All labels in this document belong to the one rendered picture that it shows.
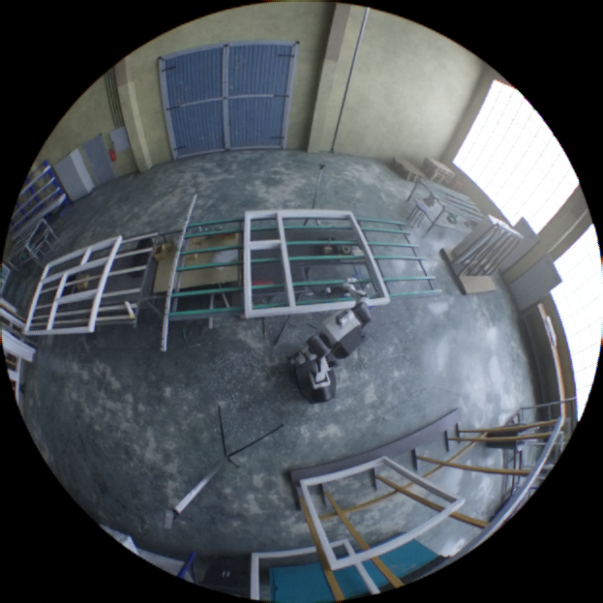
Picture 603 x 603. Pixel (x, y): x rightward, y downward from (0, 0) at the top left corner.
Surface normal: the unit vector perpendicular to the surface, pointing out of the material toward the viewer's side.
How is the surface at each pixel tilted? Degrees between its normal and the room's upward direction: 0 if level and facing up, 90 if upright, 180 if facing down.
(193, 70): 90
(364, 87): 90
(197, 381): 0
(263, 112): 90
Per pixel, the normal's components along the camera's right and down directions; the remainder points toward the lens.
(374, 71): 0.16, 0.89
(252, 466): 0.12, -0.46
